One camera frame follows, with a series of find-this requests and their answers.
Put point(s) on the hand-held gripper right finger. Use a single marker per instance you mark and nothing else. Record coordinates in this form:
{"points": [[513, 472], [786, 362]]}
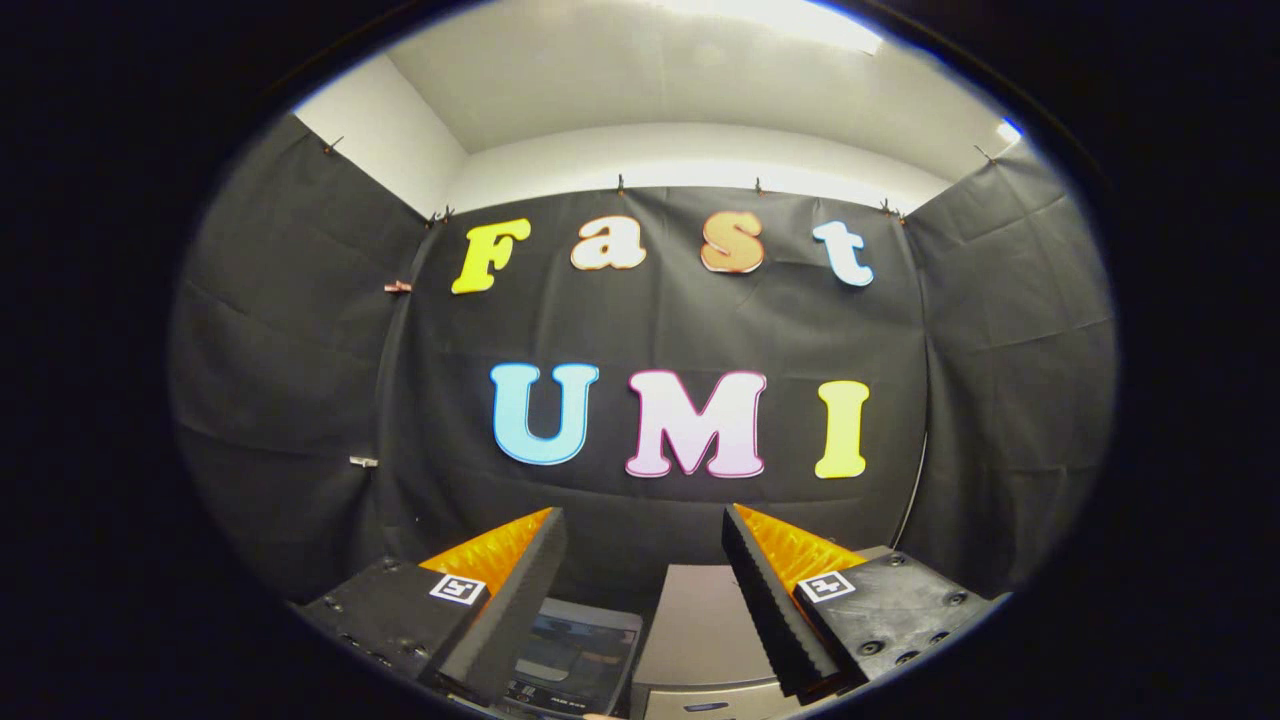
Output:
{"points": [[770, 600]]}

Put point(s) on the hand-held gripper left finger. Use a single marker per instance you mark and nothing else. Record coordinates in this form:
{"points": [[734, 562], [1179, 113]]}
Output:
{"points": [[515, 610]]}

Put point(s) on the grey washing machine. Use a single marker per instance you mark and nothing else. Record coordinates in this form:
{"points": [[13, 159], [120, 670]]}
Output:
{"points": [[560, 700]]}

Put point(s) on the black backdrop cloth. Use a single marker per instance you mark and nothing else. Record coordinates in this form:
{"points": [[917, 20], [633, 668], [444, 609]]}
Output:
{"points": [[650, 320]]}

